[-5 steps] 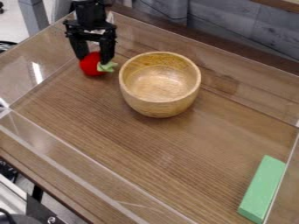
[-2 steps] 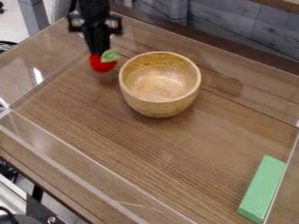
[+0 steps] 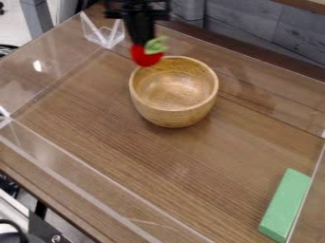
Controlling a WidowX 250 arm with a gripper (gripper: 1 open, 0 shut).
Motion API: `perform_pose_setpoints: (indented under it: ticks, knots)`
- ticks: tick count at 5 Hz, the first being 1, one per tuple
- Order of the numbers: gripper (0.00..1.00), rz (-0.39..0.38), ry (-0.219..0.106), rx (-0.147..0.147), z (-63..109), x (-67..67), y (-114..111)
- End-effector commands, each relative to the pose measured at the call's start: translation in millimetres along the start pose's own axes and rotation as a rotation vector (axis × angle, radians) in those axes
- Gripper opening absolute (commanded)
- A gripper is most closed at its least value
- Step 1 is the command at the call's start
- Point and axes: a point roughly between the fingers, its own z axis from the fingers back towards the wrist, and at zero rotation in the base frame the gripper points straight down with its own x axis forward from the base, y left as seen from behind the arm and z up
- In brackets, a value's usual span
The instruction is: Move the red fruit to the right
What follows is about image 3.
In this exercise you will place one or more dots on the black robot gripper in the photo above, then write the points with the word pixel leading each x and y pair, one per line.
pixel 142 11

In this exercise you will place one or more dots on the red plush strawberry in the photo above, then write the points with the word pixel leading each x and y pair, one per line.
pixel 149 54

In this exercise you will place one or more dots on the wooden bowl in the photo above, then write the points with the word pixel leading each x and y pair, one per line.
pixel 175 92

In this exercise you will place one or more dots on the green rectangular block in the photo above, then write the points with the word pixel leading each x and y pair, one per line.
pixel 284 206

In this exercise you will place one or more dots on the grey table leg post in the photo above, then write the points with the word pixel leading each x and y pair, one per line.
pixel 38 16

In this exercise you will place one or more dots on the clear acrylic enclosure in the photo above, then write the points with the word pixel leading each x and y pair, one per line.
pixel 134 183

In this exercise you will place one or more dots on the black clamp bracket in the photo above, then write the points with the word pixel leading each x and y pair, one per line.
pixel 29 229

